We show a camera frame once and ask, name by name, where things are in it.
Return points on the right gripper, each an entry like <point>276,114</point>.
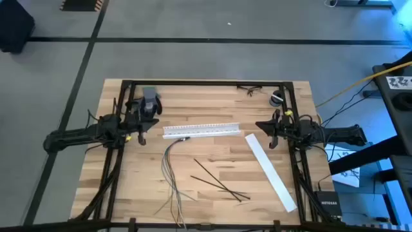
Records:
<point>283,129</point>

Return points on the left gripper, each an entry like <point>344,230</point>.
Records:
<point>136,122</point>

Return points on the white raceway cover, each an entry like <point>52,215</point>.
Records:
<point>270,170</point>

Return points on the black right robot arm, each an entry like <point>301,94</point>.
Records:
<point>341,135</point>

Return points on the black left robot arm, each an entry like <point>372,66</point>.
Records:
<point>80,132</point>

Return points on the grey and black work glove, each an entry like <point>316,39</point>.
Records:
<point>149,96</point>

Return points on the black safety glasses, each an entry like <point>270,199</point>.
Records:
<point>250,91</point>

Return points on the black metal beam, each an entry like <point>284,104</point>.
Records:
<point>360,158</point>

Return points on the white paper sheet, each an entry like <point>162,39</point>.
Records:
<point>351,178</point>

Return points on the black side table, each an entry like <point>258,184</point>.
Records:
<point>386,96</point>

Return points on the orange black striped mat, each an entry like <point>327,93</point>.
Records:
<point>80,4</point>

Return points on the white marker tag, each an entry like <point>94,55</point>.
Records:
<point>399,82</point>

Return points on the black box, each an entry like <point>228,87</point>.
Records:
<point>14,25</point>

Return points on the black metal table frame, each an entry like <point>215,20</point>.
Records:
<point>206,83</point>

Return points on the black Netgear network switch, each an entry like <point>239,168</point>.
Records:
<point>328,203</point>

